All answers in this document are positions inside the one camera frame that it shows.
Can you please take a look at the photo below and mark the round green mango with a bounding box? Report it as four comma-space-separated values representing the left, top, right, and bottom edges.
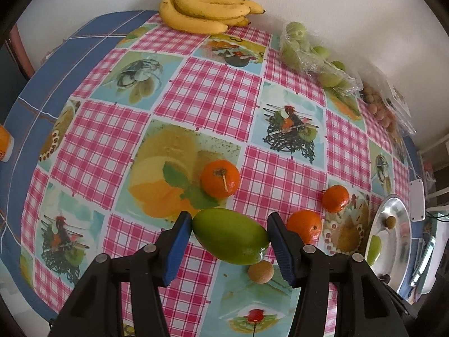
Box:
365, 234, 383, 267

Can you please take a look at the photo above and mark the small tangerine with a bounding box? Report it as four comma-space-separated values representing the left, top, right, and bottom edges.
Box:
322, 185, 350, 213

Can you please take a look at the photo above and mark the yellow banana bunch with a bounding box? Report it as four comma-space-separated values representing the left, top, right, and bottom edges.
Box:
159, 0, 266, 35

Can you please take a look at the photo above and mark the round metal plate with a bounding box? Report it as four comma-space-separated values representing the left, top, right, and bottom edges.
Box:
365, 194, 413, 293

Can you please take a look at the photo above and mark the pile of tan longans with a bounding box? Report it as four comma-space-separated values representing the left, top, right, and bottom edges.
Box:
361, 84, 398, 129

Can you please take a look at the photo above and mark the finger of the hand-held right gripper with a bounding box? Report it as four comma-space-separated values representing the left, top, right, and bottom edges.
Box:
381, 274, 413, 315

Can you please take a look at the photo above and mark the bag of green apples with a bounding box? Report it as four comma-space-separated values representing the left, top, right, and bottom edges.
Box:
279, 21, 363, 97

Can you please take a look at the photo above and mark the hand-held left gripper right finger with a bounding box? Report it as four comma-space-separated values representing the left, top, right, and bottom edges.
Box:
267, 212, 409, 337

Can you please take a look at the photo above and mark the pile of small green fruits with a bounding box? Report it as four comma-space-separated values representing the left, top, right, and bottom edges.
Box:
281, 22, 353, 90

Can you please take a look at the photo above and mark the white plastic device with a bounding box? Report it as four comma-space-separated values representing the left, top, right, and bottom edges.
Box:
409, 179, 426, 222

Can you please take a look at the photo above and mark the checkered printed tablecloth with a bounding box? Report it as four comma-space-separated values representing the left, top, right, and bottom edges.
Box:
19, 13, 411, 337

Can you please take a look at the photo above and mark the pink board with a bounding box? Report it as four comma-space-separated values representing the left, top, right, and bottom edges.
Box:
10, 21, 36, 78

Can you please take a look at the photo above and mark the large tangerine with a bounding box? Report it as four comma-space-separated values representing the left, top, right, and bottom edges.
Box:
287, 210, 322, 244

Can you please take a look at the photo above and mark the white shelf unit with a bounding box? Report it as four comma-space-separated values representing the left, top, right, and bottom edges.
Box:
417, 137, 449, 201

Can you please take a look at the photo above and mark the clear plastic lidded container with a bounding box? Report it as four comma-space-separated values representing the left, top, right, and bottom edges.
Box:
359, 65, 418, 136

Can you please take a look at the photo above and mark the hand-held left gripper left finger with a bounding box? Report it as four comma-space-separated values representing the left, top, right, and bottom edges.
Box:
47, 211, 193, 337

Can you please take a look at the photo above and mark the long green mango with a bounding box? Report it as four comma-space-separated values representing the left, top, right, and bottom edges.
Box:
192, 208, 271, 265

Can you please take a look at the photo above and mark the tangerine with stem stick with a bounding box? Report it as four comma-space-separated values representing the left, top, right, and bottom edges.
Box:
201, 160, 241, 198

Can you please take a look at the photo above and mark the orange plastic cup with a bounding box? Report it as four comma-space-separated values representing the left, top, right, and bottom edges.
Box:
0, 125, 15, 162

